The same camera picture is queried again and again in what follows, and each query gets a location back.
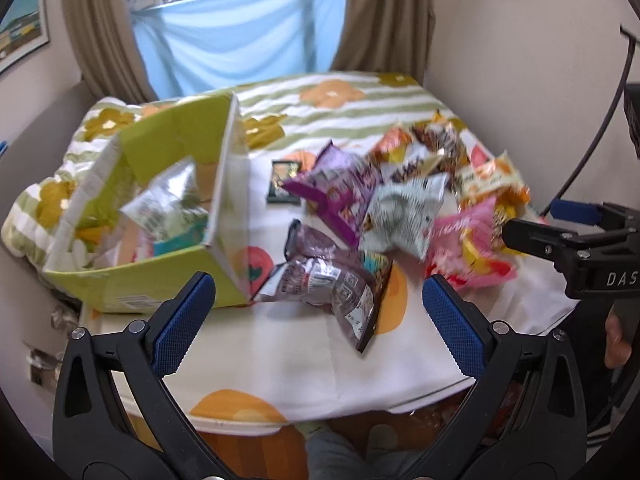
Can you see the dark brown snack bag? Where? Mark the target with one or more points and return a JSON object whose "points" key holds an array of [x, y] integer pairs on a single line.
{"points": [[349, 283]]}

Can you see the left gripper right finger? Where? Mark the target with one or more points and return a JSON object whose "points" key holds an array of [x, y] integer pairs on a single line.
{"points": [[525, 416]]}

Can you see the person's right hand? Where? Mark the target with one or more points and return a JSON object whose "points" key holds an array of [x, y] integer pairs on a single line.
{"points": [[617, 350]]}

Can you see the white green bag in box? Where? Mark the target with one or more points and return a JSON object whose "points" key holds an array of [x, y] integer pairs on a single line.
{"points": [[169, 210]]}

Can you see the floral striped quilt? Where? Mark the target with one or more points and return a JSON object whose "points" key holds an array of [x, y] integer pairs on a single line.
{"points": [[277, 113]]}

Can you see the brown curtain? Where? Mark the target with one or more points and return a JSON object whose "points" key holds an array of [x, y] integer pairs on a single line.
{"points": [[386, 36], [106, 51]]}

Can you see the chiffon cake packet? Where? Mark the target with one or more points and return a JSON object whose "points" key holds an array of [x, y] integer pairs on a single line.
{"points": [[497, 178]]}

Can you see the light blue window sheet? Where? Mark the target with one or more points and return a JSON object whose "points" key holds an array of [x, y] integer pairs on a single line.
{"points": [[194, 46]]}

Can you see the green cardboard box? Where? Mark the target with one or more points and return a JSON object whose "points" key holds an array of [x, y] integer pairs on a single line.
{"points": [[102, 258]]}

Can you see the white grey snack bag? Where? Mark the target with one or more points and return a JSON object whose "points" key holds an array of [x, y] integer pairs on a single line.
{"points": [[401, 216]]}

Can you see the pink snack bag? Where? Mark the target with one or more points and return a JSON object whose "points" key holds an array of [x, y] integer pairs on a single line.
{"points": [[461, 249]]}

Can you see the framed landscape picture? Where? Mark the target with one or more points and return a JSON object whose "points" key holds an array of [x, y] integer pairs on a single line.
{"points": [[24, 30]]}

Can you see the orange white snack bag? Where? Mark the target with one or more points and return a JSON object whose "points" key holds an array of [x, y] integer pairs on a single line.
{"points": [[400, 156]]}

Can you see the left brown curtain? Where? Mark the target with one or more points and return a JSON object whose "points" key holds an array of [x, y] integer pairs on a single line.
{"points": [[106, 51]]}

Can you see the purple snack bag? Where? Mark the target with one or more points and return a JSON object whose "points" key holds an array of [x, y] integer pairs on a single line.
{"points": [[341, 185]]}

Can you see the right brown curtain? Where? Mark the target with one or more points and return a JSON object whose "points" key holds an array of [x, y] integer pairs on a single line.
{"points": [[386, 36]]}

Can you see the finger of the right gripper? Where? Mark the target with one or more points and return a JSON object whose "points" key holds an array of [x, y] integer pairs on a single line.
{"points": [[545, 242], [605, 215]]}

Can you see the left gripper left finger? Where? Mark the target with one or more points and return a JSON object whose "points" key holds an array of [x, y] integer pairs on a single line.
{"points": [[114, 417]]}

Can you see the brown gold snack bag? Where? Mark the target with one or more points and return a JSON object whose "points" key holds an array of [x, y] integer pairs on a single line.
{"points": [[443, 135]]}

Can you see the small dark green packet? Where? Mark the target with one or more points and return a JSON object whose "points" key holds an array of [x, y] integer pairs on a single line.
{"points": [[282, 170]]}

